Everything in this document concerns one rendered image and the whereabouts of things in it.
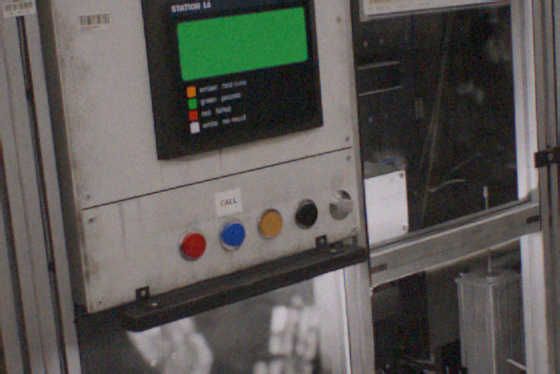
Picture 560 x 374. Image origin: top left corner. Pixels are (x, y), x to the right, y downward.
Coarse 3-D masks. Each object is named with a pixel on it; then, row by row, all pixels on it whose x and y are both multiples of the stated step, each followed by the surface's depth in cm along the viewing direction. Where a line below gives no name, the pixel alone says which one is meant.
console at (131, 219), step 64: (64, 0) 130; (128, 0) 136; (320, 0) 153; (64, 64) 131; (128, 64) 136; (320, 64) 155; (64, 128) 136; (128, 128) 137; (256, 128) 148; (320, 128) 156; (64, 192) 138; (128, 192) 138; (192, 192) 144; (256, 192) 150; (320, 192) 157; (128, 256) 139; (192, 256) 144; (256, 256) 151
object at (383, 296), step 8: (376, 288) 195; (384, 288) 195; (392, 288) 195; (376, 296) 192; (384, 296) 194; (392, 296) 195; (376, 304) 193; (384, 304) 194; (392, 304) 195; (376, 312) 193; (384, 312) 194; (392, 312) 195; (376, 320) 193
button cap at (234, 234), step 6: (234, 222) 148; (228, 228) 147; (234, 228) 147; (240, 228) 148; (228, 234) 147; (234, 234) 147; (240, 234) 148; (228, 240) 147; (234, 240) 147; (240, 240) 148; (234, 246) 148
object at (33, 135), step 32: (0, 0) 127; (32, 32) 130; (32, 64) 130; (32, 96) 130; (32, 128) 131; (32, 160) 131; (32, 192) 132; (32, 224) 132; (32, 256) 133; (64, 256) 135; (64, 288) 135; (480, 288) 210; (512, 288) 212; (64, 320) 136; (480, 320) 211; (512, 320) 213; (64, 352) 137; (448, 352) 219; (480, 352) 213; (512, 352) 214
